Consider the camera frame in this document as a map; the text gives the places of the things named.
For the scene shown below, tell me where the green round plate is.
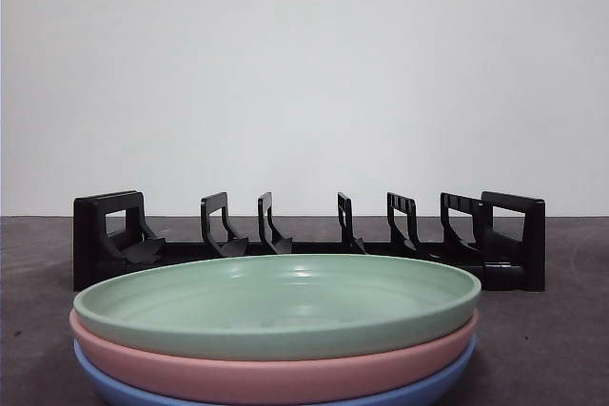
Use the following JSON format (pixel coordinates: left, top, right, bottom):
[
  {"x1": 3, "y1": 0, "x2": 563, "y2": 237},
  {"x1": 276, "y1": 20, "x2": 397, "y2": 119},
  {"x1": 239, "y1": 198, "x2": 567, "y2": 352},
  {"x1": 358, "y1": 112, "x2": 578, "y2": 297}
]
[{"x1": 73, "y1": 253, "x2": 482, "y2": 362}]

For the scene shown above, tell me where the pink round plate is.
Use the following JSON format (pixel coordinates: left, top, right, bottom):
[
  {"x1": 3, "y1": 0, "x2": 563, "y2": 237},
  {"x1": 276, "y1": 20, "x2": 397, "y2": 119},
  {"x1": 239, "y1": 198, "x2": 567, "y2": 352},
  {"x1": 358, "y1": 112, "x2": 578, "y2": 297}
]
[{"x1": 69, "y1": 308, "x2": 479, "y2": 405}]

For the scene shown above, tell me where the blue round plate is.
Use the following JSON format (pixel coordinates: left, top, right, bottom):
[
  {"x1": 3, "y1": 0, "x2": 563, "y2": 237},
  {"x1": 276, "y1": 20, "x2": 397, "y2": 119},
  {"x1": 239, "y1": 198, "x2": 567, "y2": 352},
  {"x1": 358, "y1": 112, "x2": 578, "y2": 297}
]
[{"x1": 72, "y1": 337, "x2": 479, "y2": 406}]

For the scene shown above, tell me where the black plastic dish rack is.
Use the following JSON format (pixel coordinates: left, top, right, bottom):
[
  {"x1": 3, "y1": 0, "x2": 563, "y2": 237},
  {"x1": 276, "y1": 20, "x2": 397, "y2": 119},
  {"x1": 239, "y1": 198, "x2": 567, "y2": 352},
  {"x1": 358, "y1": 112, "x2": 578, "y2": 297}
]
[{"x1": 72, "y1": 190, "x2": 547, "y2": 293}]

